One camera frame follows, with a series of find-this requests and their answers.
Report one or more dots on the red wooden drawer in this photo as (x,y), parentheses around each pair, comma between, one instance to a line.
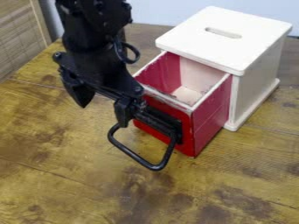
(191,92)

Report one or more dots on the wooden panel at left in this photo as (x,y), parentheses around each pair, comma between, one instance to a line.
(24,36)

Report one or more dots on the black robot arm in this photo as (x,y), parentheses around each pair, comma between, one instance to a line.
(94,26)

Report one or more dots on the black metal drawer handle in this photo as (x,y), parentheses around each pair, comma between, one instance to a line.
(166,124)

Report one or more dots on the white wooden drawer cabinet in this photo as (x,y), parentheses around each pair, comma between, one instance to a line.
(241,44)

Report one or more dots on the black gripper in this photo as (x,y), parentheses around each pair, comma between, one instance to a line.
(97,71)

